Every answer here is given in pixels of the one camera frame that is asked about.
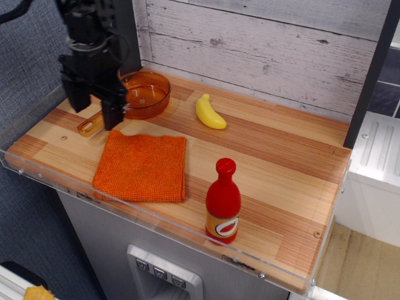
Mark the yellow object bottom left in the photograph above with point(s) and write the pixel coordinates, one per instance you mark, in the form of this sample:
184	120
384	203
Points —
38	293

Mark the silver dispenser panel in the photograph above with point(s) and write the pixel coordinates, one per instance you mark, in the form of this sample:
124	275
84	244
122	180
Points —
158	278

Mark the right dark post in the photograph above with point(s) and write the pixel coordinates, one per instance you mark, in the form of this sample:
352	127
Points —
378	59

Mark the white ribbed appliance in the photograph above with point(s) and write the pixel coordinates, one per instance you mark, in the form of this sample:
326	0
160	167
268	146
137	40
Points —
369	199

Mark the red sauce bottle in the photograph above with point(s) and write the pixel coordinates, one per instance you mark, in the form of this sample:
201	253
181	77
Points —
223	204

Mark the orange transparent pan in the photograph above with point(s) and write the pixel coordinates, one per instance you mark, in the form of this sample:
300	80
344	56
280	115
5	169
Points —
148	94

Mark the yellow toy banana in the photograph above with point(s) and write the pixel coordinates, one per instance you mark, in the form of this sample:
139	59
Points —
207	115

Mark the grey toy fridge cabinet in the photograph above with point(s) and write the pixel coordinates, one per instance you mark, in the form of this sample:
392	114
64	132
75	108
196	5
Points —
105	237

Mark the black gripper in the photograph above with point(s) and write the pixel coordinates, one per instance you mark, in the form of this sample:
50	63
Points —
92	69

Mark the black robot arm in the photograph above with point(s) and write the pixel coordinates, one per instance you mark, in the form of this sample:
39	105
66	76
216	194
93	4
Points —
88	21

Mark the orange knitted cloth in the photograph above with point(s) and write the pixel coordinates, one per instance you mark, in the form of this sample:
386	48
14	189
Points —
142	168

